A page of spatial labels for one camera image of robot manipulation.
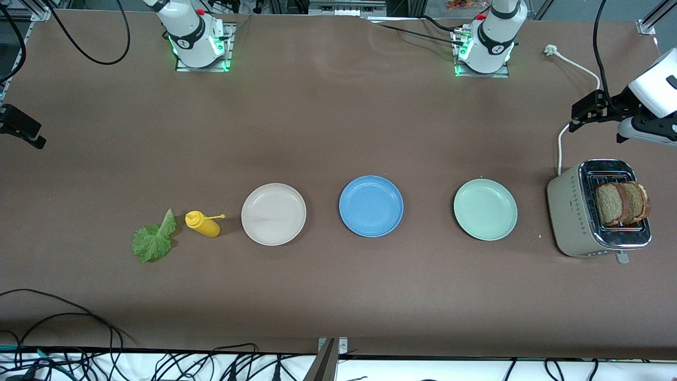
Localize brown bread slice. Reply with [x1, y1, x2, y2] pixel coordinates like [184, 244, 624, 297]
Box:
[596, 183, 631, 227]
[620, 181, 652, 223]

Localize green lettuce leaf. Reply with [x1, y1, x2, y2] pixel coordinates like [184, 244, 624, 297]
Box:
[132, 208, 178, 264]

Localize yellow mustard squeeze bottle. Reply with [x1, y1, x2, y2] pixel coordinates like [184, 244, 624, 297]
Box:
[185, 211, 225, 238]

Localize pale green plate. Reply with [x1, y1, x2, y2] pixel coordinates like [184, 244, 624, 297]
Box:
[453, 178, 518, 241]

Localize blue plate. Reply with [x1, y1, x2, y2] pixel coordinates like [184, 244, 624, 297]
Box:
[338, 175, 404, 238]

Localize beige plate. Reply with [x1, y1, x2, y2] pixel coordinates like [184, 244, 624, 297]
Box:
[241, 183, 307, 247]

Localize beige chrome toaster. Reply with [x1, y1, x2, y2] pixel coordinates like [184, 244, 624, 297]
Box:
[547, 159, 652, 264]

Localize grey metal box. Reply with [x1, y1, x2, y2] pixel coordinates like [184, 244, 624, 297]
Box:
[308, 0, 387, 16]

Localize black left camera bracket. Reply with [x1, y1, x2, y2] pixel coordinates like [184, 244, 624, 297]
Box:
[632, 111, 677, 139]

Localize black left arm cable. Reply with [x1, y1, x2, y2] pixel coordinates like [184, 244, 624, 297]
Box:
[593, 0, 617, 106]

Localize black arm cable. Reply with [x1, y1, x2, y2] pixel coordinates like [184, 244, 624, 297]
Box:
[593, 0, 617, 106]
[42, 0, 131, 66]

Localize white toaster power cord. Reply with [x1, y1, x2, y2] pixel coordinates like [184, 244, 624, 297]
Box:
[544, 44, 602, 176]

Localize thin black hanging cable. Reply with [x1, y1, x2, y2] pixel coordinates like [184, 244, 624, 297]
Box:
[0, 5, 27, 85]

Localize aluminium frame corner profile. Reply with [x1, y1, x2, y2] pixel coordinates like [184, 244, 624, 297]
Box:
[637, 0, 677, 37]
[0, 0, 51, 22]

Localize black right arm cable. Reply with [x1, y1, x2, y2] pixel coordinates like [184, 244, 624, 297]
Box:
[42, 0, 131, 66]

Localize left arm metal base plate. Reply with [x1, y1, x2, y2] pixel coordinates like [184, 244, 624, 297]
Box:
[454, 29, 511, 79]

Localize long black loose cable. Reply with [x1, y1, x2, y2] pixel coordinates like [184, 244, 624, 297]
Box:
[0, 288, 135, 347]

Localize looped black loose cable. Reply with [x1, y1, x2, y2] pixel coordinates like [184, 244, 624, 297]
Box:
[0, 312, 125, 381]

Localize black base supply cable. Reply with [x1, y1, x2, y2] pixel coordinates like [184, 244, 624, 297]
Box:
[368, 16, 466, 48]

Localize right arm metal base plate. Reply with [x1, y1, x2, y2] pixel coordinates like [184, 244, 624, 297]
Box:
[176, 22, 234, 72]

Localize tangled black floor cables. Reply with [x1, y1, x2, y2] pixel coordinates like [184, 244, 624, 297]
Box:
[0, 343, 318, 381]

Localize aluminium table edge bracket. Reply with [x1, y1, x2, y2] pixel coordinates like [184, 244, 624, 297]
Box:
[303, 337, 350, 381]

